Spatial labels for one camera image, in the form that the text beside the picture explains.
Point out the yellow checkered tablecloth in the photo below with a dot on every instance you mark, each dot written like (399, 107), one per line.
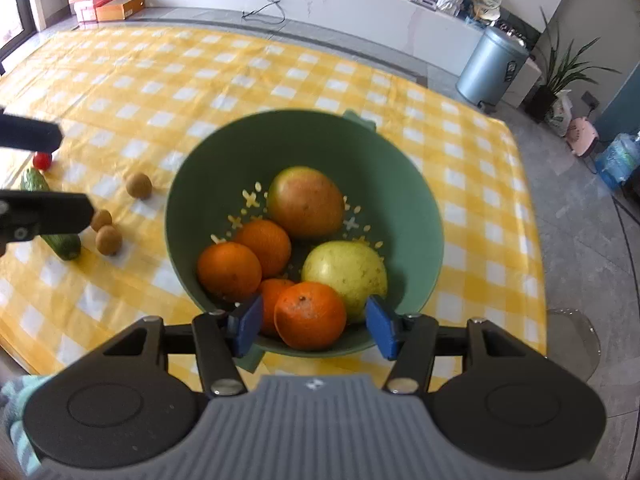
(150, 85)

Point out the orange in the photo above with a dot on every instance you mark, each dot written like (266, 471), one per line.
(265, 246)
(310, 316)
(229, 271)
(272, 300)

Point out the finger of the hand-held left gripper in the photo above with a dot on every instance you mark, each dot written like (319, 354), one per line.
(30, 132)
(50, 212)

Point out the white marble media console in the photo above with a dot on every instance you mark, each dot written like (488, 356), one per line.
(350, 10)

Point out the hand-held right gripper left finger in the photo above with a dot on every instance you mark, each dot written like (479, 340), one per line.
(246, 325)

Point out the orange cardboard box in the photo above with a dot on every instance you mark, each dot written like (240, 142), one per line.
(120, 9)

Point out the round paper fan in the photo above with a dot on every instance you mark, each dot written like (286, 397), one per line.
(485, 2)

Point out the red cherry tomato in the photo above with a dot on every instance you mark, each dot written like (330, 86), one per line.
(42, 161)

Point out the clear plastic chair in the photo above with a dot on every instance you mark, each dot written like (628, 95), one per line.
(575, 345)

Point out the white plastic bag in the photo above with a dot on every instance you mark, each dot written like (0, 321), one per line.
(559, 115)

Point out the silver trash can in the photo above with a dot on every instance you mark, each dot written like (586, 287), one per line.
(487, 70)

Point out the yellow-green pear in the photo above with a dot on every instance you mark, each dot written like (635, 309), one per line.
(345, 275)

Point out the brown kiwi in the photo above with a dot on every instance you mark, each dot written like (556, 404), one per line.
(138, 185)
(108, 240)
(101, 220)

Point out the green cucumber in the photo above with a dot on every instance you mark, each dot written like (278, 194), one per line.
(65, 246)

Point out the blue water jug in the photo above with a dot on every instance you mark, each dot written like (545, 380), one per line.
(620, 160)

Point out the green colander bowl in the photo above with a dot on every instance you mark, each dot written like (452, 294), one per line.
(210, 170)

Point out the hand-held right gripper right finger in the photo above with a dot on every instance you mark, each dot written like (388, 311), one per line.
(381, 327)

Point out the red-green mango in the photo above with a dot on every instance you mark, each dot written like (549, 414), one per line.
(305, 202)

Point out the pink box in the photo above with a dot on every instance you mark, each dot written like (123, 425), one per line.
(82, 10)

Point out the tall potted leafy plant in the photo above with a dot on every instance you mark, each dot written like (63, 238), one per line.
(550, 80)

